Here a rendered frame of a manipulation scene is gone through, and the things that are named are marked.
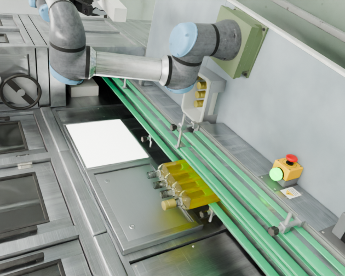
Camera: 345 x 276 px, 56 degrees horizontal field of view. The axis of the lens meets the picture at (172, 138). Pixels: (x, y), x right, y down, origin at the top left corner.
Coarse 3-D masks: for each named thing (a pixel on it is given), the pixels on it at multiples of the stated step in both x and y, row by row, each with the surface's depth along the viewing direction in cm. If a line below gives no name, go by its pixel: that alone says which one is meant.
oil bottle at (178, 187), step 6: (180, 180) 126; (186, 180) 126; (192, 180) 127; (198, 180) 127; (174, 186) 123; (180, 186) 123; (186, 186) 123; (192, 186) 124; (198, 186) 125; (174, 192) 122; (180, 192) 121
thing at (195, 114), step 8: (200, 80) 153; (208, 80) 137; (192, 88) 154; (208, 88) 137; (184, 96) 155; (192, 96) 156; (184, 104) 157; (192, 104) 159; (184, 112) 156; (192, 112) 156; (200, 112) 156; (192, 120) 151; (200, 120) 145
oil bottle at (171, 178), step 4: (192, 168) 134; (172, 172) 129; (176, 172) 130; (180, 172) 130; (184, 172) 131; (188, 172) 131; (192, 172) 131; (196, 172) 132; (168, 176) 127; (172, 176) 127; (176, 176) 128; (180, 176) 128; (184, 176) 128; (188, 176) 129; (192, 176) 130; (196, 176) 130; (168, 180) 126; (172, 180) 126; (176, 180) 126; (168, 184) 126; (168, 188) 127
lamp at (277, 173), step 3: (273, 168) 110; (276, 168) 110; (279, 168) 110; (270, 171) 111; (273, 171) 109; (276, 171) 109; (279, 171) 109; (282, 171) 109; (270, 174) 111; (273, 174) 109; (276, 174) 109; (279, 174) 108; (282, 174) 109; (273, 177) 110; (276, 177) 109; (279, 177) 108; (282, 177) 109; (276, 180) 110
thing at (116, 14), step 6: (102, 0) 157; (108, 0) 151; (114, 0) 153; (102, 6) 158; (108, 6) 151; (114, 6) 146; (120, 6) 148; (108, 12) 152; (114, 12) 146; (120, 12) 147; (126, 12) 148; (114, 18) 148; (120, 18) 149
